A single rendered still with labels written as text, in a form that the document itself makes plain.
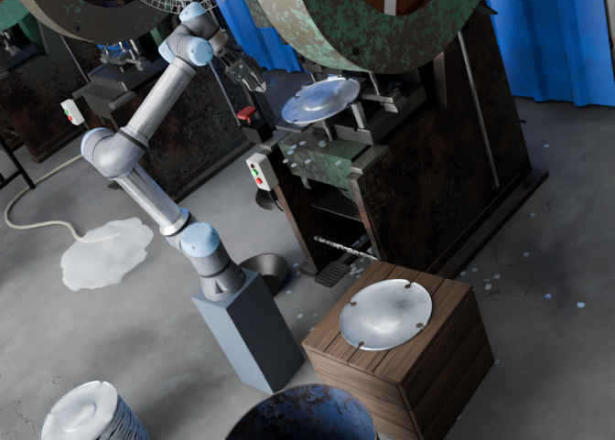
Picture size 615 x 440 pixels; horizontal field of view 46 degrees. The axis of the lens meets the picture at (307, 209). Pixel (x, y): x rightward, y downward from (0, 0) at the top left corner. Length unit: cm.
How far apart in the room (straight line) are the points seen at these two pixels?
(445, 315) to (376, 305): 22
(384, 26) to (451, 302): 82
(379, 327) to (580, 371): 64
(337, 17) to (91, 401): 157
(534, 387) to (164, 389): 139
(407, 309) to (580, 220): 97
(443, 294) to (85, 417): 128
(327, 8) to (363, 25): 14
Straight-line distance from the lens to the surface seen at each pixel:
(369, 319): 221
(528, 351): 247
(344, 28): 193
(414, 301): 222
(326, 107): 247
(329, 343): 220
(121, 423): 261
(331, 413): 200
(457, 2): 228
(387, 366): 207
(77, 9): 348
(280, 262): 310
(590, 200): 300
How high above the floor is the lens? 184
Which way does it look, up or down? 32 degrees down
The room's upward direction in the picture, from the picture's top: 24 degrees counter-clockwise
